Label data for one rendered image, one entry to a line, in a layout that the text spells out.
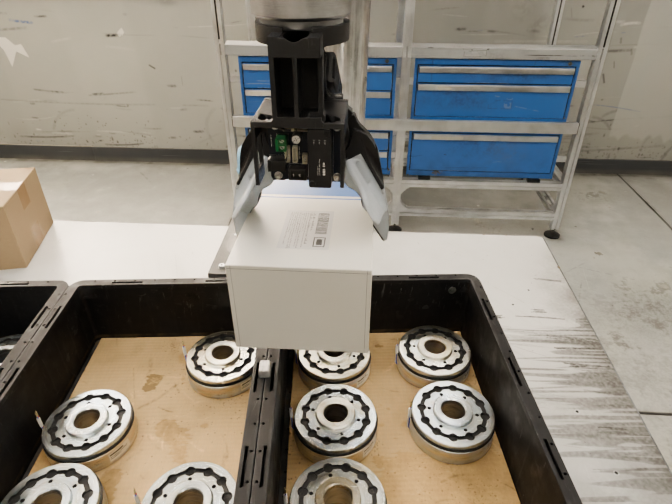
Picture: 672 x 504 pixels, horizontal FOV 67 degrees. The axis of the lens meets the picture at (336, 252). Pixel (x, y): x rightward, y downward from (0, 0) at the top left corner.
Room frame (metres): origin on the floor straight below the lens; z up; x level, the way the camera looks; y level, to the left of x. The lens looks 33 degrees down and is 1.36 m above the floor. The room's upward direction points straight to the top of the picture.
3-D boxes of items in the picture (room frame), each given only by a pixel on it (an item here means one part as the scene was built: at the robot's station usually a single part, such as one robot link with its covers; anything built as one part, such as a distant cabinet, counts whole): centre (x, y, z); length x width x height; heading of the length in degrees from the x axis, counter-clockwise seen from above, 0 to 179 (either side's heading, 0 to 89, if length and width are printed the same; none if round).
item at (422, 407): (0.42, -0.14, 0.86); 0.10 x 0.10 x 0.01
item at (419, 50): (2.39, -0.31, 0.91); 1.70 x 0.10 x 0.05; 86
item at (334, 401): (0.42, 0.00, 0.86); 0.05 x 0.05 x 0.01
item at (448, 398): (0.42, -0.14, 0.86); 0.05 x 0.05 x 0.01
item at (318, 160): (0.41, 0.03, 1.25); 0.09 x 0.08 x 0.12; 176
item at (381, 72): (2.38, 0.09, 0.60); 0.72 x 0.03 x 0.56; 86
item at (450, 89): (2.33, -0.71, 0.60); 0.72 x 0.03 x 0.56; 86
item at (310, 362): (0.53, 0.00, 0.86); 0.10 x 0.10 x 0.01
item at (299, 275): (0.44, 0.02, 1.09); 0.20 x 0.12 x 0.09; 176
